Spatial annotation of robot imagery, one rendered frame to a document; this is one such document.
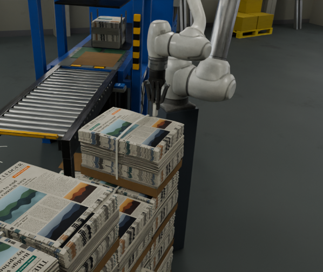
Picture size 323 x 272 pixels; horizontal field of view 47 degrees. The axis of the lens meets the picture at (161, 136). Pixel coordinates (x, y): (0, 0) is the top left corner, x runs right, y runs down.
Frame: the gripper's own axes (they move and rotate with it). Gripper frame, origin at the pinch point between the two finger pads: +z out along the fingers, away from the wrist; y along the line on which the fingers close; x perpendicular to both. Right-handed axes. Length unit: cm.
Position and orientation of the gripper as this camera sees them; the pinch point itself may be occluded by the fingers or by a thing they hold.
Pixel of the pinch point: (155, 109)
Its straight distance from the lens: 177.6
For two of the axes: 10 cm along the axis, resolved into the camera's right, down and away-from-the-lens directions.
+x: 4.1, -3.9, 8.2
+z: -0.5, 8.9, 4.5
